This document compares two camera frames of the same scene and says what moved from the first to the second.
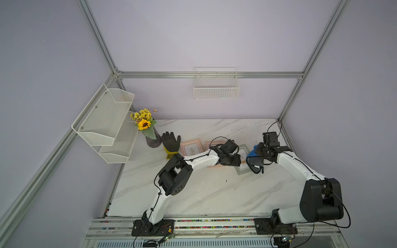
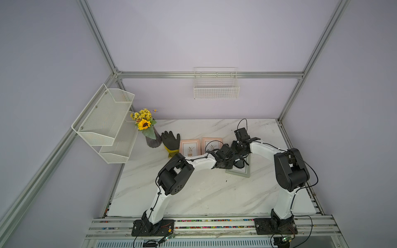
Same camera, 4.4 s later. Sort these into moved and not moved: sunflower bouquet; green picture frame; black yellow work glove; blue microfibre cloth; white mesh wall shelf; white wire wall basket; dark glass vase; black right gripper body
Moved: blue microfibre cloth; green picture frame; black right gripper body
Not moved: white mesh wall shelf; dark glass vase; white wire wall basket; sunflower bouquet; black yellow work glove
